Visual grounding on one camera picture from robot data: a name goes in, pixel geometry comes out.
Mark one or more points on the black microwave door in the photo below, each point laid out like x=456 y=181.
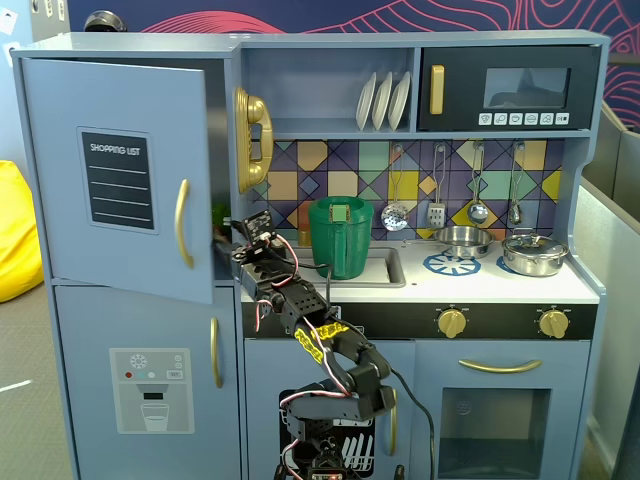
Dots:
x=465 y=65

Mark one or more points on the green toy vegetable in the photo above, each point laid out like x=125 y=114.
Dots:
x=221 y=214

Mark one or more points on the gold toy telephone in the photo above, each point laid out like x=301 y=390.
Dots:
x=255 y=107

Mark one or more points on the gold faucet stub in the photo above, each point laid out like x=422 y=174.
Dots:
x=305 y=237

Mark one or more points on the steel ladle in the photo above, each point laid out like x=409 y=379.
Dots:
x=477 y=214

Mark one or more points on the hanging metal spoon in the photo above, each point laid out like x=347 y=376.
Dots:
x=516 y=212

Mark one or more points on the grey toy sink basin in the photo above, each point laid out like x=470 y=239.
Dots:
x=390 y=267

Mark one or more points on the yellow bean bag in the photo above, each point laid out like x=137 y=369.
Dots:
x=17 y=235

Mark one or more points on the gold stove knob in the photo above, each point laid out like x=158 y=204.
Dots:
x=553 y=323
x=452 y=322

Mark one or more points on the blue door with water dispenser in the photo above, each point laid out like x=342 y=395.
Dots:
x=90 y=340

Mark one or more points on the steel frying pan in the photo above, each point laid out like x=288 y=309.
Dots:
x=462 y=240

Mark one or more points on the steel skimmer spoon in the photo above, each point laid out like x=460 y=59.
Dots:
x=395 y=217

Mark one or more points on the steel pot with lid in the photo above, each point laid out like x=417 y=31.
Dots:
x=532 y=257

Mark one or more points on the black table clamp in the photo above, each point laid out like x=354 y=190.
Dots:
x=399 y=472
x=278 y=472

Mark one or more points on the blue oven door with window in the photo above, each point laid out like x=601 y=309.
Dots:
x=430 y=360

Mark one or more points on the steel slotted spatula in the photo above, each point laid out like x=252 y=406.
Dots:
x=436 y=215

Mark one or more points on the black helmet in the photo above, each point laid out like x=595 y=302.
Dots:
x=102 y=21

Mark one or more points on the green plastic pitcher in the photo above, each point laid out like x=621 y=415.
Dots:
x=325 y=240

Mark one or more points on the grey partition panel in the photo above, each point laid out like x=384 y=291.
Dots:
x=610 y=225

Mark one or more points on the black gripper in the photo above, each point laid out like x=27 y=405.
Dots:
x=239 y=253

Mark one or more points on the small camera circuit board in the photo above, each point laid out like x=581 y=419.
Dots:
x=259 y=227

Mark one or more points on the white toy plate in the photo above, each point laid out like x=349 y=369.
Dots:
x=365 y=102
x=400 y=100
x=381 y=102

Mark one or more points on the blue toy kitchen unit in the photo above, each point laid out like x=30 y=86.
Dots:
x=150 y=42

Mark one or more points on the blue door with shopping list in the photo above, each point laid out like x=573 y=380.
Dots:
x=55 y=150

